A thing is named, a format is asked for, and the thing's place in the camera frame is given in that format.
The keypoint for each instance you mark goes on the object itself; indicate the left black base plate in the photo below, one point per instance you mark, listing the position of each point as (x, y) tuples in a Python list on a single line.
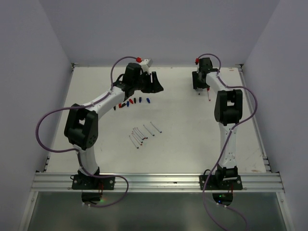
[(83, 182)]

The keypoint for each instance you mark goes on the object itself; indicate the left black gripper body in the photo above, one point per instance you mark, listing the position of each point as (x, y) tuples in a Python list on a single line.
[(145, 83)]

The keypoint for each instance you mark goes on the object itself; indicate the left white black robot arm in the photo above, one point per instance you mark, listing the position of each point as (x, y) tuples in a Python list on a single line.
[(81, 127)]

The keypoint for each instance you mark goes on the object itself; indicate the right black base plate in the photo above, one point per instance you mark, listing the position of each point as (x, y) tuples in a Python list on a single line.
[(227, 184)]

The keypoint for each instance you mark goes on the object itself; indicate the aluminium mounting rail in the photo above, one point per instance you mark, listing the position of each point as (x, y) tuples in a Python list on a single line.
[(163, 182)]

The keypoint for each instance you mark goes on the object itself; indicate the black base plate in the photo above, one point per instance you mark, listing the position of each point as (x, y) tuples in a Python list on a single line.
[(83, 182), (227, 184)]

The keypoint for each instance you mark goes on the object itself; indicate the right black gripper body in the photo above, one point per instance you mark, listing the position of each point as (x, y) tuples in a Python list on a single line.
[(202, 84)]

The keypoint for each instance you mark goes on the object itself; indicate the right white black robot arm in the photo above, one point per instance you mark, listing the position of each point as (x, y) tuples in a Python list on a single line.
[(228, 112)]

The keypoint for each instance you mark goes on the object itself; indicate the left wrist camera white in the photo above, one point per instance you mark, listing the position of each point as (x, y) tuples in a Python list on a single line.
[(146, 64)]

